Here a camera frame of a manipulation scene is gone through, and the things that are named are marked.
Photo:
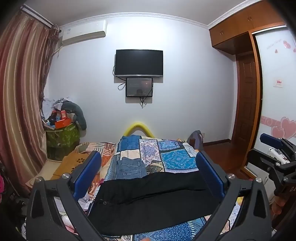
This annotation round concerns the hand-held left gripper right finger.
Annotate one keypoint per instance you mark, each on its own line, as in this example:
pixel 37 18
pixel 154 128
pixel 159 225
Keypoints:
pixel 210 171

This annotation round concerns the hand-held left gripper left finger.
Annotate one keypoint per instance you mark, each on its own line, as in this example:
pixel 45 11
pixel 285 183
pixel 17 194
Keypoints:
pixel 89 169

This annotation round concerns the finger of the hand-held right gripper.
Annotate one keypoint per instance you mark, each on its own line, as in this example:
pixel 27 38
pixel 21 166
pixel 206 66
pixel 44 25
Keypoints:
pixel 270 139

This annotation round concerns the black pants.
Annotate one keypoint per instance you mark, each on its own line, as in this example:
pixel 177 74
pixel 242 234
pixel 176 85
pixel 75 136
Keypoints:
pixel 150 197

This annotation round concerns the person's right hand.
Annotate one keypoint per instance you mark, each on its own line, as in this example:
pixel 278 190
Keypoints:
pixel 279 205

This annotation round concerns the orange striped bed sheet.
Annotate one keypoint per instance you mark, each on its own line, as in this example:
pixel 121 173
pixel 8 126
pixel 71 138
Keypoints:
pixel 101 148

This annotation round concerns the grey backpack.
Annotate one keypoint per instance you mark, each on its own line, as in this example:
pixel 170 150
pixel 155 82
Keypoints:
pixel 195 140

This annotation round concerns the blue patchwork blanket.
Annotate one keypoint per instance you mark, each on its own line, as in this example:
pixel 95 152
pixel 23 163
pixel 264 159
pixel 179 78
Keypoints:
pixel 173 157

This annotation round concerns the green patterned hamper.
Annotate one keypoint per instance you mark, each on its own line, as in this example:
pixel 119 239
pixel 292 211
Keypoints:
pixel 62 139

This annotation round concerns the blue denim jeans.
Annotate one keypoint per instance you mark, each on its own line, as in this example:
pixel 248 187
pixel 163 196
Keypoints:
pixel 129 169

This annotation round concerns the orange box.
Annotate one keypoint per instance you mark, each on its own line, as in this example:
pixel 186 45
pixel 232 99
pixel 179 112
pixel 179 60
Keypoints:
pixel 62 123

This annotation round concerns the red and white sticker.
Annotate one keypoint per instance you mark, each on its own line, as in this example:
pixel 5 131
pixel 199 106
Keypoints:
pixel 278 83

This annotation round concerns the red box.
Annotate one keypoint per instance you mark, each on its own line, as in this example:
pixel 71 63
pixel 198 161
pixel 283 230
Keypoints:
pixel 60 114

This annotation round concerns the yellow foam tube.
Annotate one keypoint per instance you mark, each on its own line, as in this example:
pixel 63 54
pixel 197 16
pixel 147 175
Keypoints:
pixel 138 126

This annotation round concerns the pile of white clothes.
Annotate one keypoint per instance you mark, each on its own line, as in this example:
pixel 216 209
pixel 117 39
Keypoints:
pixel 49 106

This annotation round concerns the small black monitor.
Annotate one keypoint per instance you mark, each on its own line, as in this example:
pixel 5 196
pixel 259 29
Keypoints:
pixel 139 87

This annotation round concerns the brown striped curtain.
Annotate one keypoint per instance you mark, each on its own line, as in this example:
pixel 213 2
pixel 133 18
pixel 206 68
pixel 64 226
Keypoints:
pixel 20 92

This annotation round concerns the wooden overhead cabinet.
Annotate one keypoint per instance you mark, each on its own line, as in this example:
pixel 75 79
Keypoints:
pixel 233 30

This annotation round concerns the white air conditioner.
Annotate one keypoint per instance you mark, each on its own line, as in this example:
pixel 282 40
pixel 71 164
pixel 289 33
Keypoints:
pixel 83 31

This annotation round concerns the black wall television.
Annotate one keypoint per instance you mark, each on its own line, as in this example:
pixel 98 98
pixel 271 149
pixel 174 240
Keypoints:
pixel 138 62

